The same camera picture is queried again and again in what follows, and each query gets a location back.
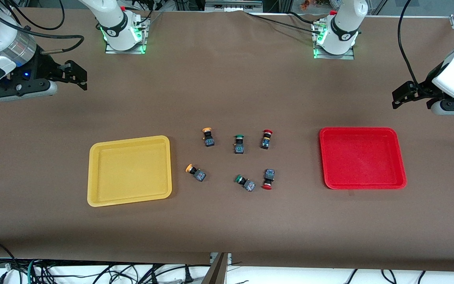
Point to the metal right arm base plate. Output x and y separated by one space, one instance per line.
132 49

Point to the brown table cover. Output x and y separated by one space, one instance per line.
227 98

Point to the green push button switch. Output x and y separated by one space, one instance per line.
239 148
249 185

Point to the yellow push button switch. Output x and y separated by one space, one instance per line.
199 174
209 141

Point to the small metal bracket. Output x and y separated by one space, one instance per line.
229 258

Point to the yellow plastic tray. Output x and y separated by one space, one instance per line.
128 173

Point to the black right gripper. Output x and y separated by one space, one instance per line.
42 66

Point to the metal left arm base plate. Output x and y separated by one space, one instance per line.
347 56

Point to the red plastic tray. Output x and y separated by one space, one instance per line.
363 157

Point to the red push button switch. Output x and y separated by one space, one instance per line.
265 142
268 174

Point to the brown wooden beam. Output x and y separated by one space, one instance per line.
216 272

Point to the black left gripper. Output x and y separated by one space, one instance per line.
425 89

